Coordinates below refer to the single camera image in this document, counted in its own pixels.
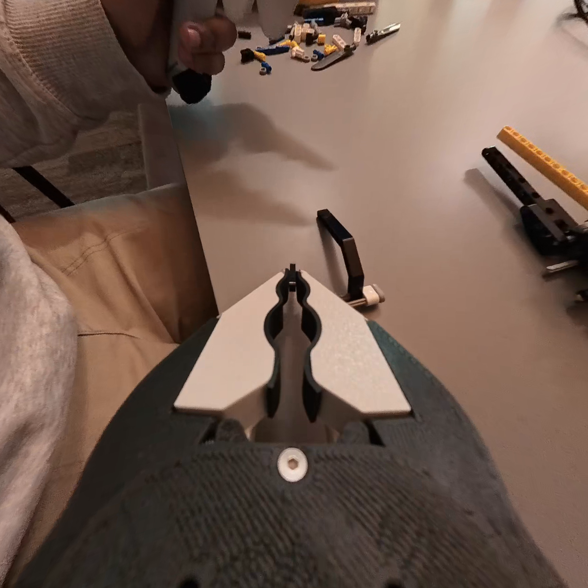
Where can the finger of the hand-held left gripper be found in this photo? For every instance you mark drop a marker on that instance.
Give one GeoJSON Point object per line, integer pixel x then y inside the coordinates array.
{"type": "Point", "coordinates": [238, 8]}
{"type": "Point", "coordinates": [275, 18]}

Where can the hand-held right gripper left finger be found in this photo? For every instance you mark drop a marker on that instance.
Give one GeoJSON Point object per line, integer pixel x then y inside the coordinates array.
{"type": "Point", "coordinates": [229, 363]}

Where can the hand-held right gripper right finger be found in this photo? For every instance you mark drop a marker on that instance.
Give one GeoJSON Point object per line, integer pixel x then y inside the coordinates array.
{"type": "Point", "coordinates": [358, 367]}

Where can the small black lego pin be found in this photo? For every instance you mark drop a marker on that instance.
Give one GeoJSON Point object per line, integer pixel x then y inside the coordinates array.
{"type": "Point", "coordinates": [292, 275]}

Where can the black lego frame piece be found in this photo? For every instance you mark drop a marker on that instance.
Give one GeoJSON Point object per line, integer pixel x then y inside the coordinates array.
{"type": "Point", "coordinates": [351, 252]}

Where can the person's left forearm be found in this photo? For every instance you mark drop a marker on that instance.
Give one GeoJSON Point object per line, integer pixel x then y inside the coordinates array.
{"type": "Point", "coordinates": [55, 69]}

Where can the pile of loose lego pieces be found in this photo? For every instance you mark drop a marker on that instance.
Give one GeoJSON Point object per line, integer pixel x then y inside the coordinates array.
{"type": "Point", "coordinates": [297, 53]}

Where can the lego vehicle assembly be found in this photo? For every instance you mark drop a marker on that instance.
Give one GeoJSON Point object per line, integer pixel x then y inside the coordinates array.
{"type": "Point", "coordinates": [546, 220]}

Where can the person's left hand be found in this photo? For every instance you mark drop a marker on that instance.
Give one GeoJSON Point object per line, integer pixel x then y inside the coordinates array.
{"type": "Point", "coordinates": [206, 43]}

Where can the person's beige pants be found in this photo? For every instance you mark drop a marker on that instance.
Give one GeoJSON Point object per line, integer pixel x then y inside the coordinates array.
{"type": "Point", "coordinates": [128, 266]}

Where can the dark metal bar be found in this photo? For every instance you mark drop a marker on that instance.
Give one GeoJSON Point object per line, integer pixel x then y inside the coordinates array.
{"type": "Point", "coordinates": [41, 186]}

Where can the person's grey sweatshirt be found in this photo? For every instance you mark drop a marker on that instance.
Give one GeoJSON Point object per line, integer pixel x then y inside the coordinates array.
{"type": "Point", "coordinates": [27, 367]}

